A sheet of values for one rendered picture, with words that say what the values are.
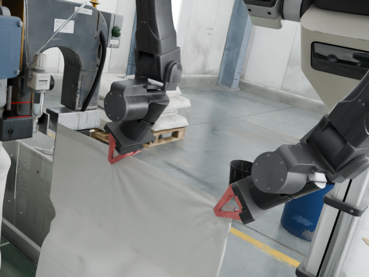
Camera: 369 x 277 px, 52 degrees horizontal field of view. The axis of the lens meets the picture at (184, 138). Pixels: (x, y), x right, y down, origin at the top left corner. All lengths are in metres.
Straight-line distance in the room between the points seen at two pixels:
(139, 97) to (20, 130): 0.37
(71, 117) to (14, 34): 0.46
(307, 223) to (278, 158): 2.46
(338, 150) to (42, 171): 1.28
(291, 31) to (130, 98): 8.62
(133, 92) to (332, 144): 0.34
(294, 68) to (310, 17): 8.16
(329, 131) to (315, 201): 2.34
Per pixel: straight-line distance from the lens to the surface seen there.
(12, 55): 0.65
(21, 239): 1.70
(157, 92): 0.73
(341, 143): 0.57
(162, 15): 0.69
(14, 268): 1.60
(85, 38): 1.03
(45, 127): 1.02
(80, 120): 1.08
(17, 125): 0.97
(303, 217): 2.96
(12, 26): 0.64
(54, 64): 6.01
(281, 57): 9.25
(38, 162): 1.66
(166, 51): 0.70
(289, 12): 1.02
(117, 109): 0.68
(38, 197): 1.70
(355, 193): 1.18
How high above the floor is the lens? 1.35
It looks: 17 degrees down
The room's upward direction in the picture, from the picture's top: 11 degrees clockwise
